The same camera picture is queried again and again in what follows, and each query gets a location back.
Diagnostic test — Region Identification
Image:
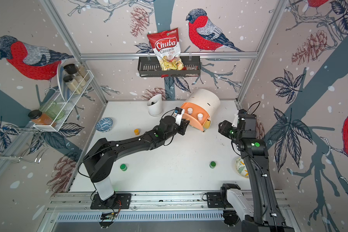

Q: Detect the yellow drawer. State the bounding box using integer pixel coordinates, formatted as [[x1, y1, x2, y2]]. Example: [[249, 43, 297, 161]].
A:
[[203, 120, 211, 130]]

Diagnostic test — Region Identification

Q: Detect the pink top drawer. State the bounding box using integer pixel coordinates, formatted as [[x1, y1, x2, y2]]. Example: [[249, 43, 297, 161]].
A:
[[181, 102, 211, 132]]

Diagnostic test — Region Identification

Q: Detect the round white drawer cabinet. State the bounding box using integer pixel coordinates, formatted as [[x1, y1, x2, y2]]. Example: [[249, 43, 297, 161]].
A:
[[184, 89, 220, 120]]

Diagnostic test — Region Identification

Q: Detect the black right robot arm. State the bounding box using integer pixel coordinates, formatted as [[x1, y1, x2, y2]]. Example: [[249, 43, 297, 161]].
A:
[[218, 120, 294, 232]]

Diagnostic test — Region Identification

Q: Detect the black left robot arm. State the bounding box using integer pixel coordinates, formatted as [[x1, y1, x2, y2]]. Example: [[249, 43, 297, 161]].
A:
[[83, 116, 190, 201]]

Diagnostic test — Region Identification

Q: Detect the green paint can right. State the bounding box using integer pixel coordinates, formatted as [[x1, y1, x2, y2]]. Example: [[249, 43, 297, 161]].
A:
[[209, 161, 216, 169]]

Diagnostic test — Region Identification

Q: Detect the green paint can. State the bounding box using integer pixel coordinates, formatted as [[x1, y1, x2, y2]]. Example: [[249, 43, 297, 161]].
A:
[[209, 161, 216, 169], [120, 164, 128, 171]]

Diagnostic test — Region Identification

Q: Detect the green paint can left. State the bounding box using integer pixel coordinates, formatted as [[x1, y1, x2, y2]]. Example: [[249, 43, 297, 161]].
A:
[[120, 164, 128, 171]]

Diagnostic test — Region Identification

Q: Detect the floral patterned plate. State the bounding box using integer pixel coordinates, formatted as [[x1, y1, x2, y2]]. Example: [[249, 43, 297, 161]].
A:
[[235, 157, 249, 178]]

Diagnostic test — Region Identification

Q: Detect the white utensil holder cup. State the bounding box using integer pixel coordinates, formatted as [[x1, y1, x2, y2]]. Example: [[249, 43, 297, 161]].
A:
[[147, 94, 163, 117]]

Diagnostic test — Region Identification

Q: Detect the blue patterned bowl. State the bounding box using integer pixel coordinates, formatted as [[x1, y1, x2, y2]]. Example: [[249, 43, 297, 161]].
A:
[[95, 118, 113, 132]]

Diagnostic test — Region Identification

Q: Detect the red Chuba chips bag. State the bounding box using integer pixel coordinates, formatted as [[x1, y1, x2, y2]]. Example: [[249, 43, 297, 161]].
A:
[[147, 28, 184, 71]]

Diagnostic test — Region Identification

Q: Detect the black lid spice jar lower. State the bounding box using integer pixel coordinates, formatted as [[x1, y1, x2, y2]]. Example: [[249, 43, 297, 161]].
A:
[[63, 75, 82, 95]]

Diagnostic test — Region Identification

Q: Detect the black lid spice jar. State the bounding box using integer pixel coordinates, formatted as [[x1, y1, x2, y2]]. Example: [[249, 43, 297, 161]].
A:
[[64, 63, 87, 87], [63, 75, 82, 95]]

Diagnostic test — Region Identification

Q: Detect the black lid spice jar upper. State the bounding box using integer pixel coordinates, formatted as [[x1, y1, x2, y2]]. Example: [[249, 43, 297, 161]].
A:
[[64, 63, 87, 87]]

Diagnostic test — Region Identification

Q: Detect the white plate on shelf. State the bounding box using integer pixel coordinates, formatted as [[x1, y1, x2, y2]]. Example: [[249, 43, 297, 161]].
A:
[[57, 63, 68, 102]]

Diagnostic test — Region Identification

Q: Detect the green glass cup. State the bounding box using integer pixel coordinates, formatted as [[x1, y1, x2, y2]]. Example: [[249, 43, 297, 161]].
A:
[[39, 101, 65, 121]]

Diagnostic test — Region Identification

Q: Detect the orange sauce jar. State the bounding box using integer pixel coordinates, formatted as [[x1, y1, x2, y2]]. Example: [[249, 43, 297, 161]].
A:
[[28, 110, 56, 127]]

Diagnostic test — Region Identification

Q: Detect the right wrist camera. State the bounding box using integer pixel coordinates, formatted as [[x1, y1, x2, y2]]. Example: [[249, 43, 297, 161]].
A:
[[235, 109, 257, 131]]

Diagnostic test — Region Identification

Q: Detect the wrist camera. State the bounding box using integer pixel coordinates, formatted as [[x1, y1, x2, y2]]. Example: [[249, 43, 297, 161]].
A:
[[174, 107, 185, 126], [235, 109, 257, 131]]

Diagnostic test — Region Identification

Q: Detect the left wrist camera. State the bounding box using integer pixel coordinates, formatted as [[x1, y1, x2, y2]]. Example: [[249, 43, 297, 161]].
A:
[[174, 107, 185, 126]]

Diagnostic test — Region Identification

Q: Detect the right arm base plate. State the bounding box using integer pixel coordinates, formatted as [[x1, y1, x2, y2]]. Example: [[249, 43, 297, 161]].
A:
[[205, 192, 230, 209]]

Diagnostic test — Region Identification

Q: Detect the black wire wall basket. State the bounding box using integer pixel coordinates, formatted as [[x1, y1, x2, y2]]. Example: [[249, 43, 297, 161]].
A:
[[138, 56, 201, 77]]

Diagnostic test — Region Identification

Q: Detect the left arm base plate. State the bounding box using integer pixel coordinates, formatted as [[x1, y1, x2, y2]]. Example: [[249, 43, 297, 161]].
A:
[[90, 193, 131, 210]]

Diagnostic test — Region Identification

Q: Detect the white wire wall shelf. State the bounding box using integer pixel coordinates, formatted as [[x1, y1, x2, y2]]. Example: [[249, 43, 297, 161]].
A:
[[34, 70, 94, 132]]

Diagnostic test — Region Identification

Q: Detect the metal wire hook rack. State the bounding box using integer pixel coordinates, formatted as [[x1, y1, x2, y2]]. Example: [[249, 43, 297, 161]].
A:
[[0, 126, 49, 164]]

